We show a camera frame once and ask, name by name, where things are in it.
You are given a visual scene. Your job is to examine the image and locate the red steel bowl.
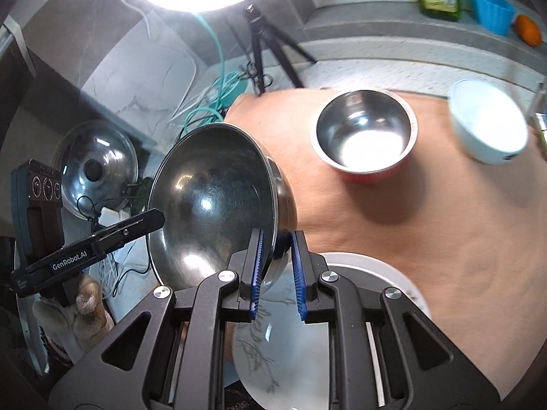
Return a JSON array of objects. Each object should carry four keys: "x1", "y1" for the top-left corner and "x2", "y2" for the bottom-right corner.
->
[{"x1": 310, "y1": 90, "x2": 417, "y2": 184}]

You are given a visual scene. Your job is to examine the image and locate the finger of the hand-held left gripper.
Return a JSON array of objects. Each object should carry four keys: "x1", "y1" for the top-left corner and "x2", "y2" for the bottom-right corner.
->
[{"x1": 88, "y1": 208, "x2": 166, "y2": 254}]

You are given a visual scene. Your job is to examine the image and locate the steel pot lid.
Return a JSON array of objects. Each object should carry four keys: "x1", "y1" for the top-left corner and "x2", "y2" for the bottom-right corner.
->
[{"x1": 55, "y1": 120, "x2": 139, "y2": 219}]

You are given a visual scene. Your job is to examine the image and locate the teal cable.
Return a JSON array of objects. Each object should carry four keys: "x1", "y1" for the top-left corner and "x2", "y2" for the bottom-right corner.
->
[{"x1": 179, "y1": 11, "x2": 249, "y2": 137}]

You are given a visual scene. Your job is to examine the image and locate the large stainless steel bowl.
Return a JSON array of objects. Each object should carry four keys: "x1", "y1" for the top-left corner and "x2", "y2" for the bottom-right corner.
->
[{"x1": 146, "y1": 123, "x2": 297, "y2": 297}]

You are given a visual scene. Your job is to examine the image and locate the white power strip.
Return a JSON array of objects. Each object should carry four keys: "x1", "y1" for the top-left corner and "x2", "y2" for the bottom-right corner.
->
[{"x1": 98, "y1": 207, "x2": 133, "y2": 228}]

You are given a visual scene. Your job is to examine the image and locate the tan towel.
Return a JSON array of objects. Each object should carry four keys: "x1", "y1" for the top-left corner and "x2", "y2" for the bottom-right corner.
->
[{"x1": 224, "y1": 87, "x2": 547, "y2": 410}]

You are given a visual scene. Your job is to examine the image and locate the person's left hand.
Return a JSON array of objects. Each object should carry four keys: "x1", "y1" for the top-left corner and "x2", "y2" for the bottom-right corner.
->
[{"x1": 33, "y1": 273, "x2": 116, "y2": 366}]

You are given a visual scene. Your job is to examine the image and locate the teal cable reel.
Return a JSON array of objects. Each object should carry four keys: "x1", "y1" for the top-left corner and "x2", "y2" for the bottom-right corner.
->
[{"x1": 211, "y1": 72, "x2": 249, "y2": 103}]

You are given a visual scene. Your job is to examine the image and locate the blue fluted cup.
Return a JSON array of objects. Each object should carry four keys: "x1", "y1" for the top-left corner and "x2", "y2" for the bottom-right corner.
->
[{"x1": 466, "y1": 0, "x2": 516, "y2": 36}]

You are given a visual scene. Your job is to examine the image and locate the black tripod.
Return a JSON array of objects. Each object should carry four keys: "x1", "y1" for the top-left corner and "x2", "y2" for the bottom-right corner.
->
[{"x1": 231, "y1": 3, "x2": 318, "y2": 96}]

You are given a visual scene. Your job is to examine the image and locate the orange fruit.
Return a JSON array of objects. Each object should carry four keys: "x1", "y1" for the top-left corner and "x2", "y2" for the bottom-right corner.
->
[{"x1": 514, "y1": 15, "x2": 543, "y2": 47}]

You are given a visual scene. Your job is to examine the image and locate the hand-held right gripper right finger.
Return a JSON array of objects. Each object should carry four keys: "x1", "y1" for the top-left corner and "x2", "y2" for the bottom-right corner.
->
[{"x1": 291, "y1": 230, "x2": 501, "y2": 410}]

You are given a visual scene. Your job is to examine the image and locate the white plate leaf pattern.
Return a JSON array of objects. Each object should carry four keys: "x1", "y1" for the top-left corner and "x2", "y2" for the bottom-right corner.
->
[{"x1": 231, "y1": 260, "x2": 411, "y2": 410}]

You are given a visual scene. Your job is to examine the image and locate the white ceramic bowl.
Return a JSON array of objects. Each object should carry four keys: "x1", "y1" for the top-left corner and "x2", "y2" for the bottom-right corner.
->
[{"x1": 447, "y1": 78, "x2": 531, "y2": 165}]

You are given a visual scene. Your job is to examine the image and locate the bundle of white cables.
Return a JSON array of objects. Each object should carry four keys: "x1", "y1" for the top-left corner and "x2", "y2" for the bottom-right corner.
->
[{"x1": 85, "y1": 239, "x2": 150, "y2": 300}]

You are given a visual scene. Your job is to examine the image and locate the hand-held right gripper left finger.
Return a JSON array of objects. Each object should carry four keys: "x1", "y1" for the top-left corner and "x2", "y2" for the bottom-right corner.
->
[{"x1": 49, "y1": 228, "x2": 263, "y2": 410}]

